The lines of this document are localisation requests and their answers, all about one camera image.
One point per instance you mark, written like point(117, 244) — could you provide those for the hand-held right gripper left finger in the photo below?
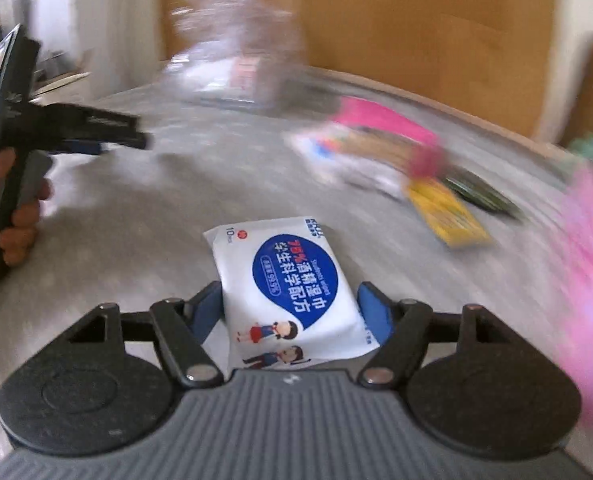
point(204, 311)

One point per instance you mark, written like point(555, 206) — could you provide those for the clear plastic bag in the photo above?
point(226, 35)

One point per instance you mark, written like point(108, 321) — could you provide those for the wooden headboard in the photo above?
point(401, 20)

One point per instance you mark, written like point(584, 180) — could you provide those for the dark green packet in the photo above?
point(481, 192)

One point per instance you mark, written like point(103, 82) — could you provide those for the white colourful printed packet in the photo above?
point(346, 160)

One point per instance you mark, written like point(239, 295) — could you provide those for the person's left hand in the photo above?
point(24, 216)

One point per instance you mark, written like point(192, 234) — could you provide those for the yellow packet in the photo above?
point(446, 215)

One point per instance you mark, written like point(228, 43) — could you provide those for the pink towel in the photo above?
point(386, 120)

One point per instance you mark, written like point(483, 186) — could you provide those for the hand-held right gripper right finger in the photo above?
point(376, 310)

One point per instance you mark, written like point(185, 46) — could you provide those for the pink tin box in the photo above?
point(589, 270)

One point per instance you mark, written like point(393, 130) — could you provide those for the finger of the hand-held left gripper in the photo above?
point(84, 148)
point(106, 125)

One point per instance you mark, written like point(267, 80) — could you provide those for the white blue wet wipes packet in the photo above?
point(286, 280)

